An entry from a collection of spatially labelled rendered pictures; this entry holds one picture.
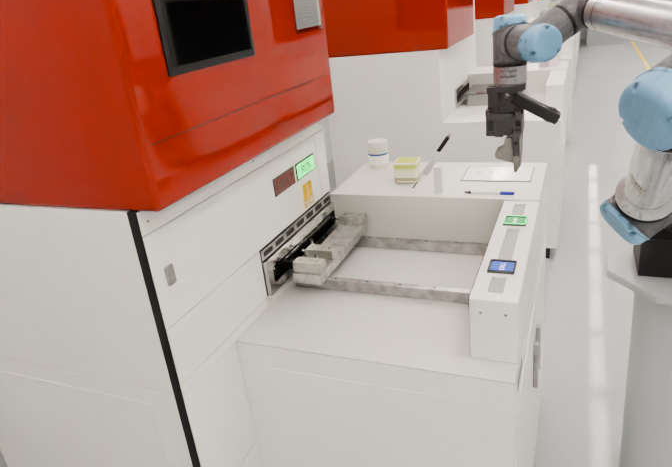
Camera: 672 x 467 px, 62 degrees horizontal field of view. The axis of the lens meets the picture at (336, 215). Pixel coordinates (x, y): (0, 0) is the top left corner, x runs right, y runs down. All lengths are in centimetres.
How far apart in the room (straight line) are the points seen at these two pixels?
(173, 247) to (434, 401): 61
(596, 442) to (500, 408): 112
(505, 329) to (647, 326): 56
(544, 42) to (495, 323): 57
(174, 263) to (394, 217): 80
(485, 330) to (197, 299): 59
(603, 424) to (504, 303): 129
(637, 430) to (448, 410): 74
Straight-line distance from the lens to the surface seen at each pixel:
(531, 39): 124
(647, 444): 186
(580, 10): 130
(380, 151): 196
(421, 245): 167
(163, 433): 136
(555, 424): 234
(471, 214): 167
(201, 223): 121
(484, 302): 115
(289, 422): 144
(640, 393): 177
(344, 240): 164
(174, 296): 116
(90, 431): 153
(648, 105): 96
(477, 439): 127
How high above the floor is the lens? 153
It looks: 21 degrees down
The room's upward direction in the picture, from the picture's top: 7 degrees counter-clockwise
